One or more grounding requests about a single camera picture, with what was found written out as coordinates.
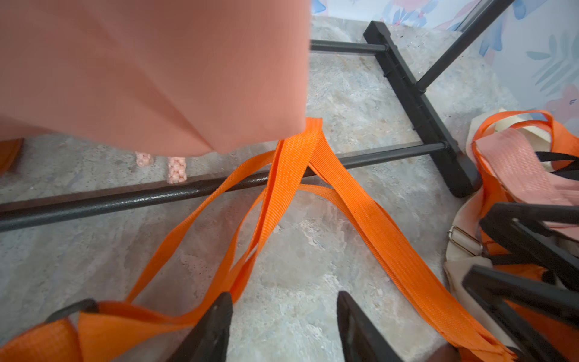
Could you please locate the beige crossbody bag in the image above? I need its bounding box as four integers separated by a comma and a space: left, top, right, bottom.
442, 108, 579, 354

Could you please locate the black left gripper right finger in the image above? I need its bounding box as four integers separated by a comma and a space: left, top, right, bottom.
336, 291, 402, 362

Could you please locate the black metal garment rack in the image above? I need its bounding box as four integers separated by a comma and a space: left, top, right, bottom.
0, 0, 517, 234

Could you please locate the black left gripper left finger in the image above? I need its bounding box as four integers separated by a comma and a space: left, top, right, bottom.
167, 292, 233, 362

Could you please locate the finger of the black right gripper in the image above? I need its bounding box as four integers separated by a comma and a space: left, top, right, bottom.
462, 265, 578, 361
479, 203, 578, 290

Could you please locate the pink crossbody bag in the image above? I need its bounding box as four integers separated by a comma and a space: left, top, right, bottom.
473, 128, 578, 217

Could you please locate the black crossbody bag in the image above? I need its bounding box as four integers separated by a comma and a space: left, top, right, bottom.
535, 152, 579, 181

